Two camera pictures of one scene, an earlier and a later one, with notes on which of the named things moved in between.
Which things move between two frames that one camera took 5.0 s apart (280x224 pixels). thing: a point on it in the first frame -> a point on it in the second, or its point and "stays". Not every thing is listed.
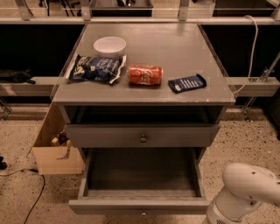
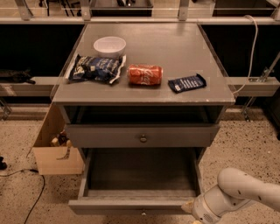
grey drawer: x=142 y=181 stays
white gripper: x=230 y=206 -> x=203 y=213
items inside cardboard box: x=61 y=140 stays
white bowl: x=110 y=46 stays
